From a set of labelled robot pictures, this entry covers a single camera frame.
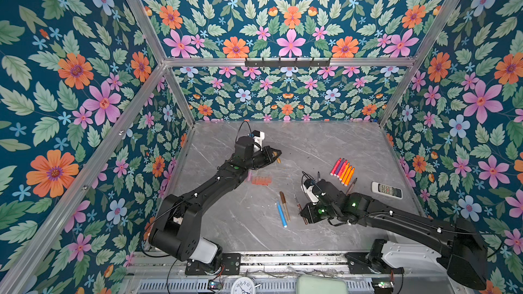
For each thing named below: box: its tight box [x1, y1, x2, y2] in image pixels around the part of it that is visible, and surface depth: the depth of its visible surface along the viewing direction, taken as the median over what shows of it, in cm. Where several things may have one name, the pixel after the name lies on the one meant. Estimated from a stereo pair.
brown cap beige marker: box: [279, 191, 291, 222], surface depth 90 cm
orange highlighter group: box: [344, 167, 357, 187], surface depth 98 cm
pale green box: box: [296, 274, 350, 294], surface depth 69 cm
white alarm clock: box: [230, 276, 255, 294], surface depth 68 cm
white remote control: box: [371, 181, 404, 200], surface depth 92 cm
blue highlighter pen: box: [276, 200, 288, 229], surface depth 87 cm
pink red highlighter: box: [329, 157, 343, 177], surface depth 101 cm
